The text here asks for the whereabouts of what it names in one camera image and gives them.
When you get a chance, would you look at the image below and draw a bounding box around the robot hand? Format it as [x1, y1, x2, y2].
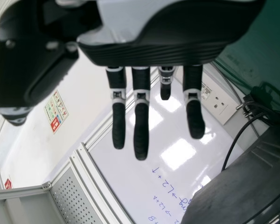
[0, 0, 266, 161]

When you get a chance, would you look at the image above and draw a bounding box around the black oven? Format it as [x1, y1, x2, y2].
[188, 126, 280, 224]

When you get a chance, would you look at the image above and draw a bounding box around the white socket strip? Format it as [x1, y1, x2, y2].
[199, 62, 245, 126]

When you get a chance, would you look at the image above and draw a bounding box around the safety sign sticker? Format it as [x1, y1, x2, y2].
[43, 89, 70, 135]

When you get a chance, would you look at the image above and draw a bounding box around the whiteboard with blue writing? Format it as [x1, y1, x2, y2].
[87, 63, 245, 224]

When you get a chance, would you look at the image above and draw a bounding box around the black plug with metal prongs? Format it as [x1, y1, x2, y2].
[235, 85, 280, 122]

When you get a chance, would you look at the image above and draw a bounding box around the white framed partition panel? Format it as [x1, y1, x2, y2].
[0, 182, 52, 224]

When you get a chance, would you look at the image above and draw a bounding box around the black power cable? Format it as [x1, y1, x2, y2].
[220, 112, 271, 173]

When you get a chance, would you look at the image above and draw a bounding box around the perforated cable duct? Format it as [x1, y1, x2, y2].
[48, 142, 137, 224]

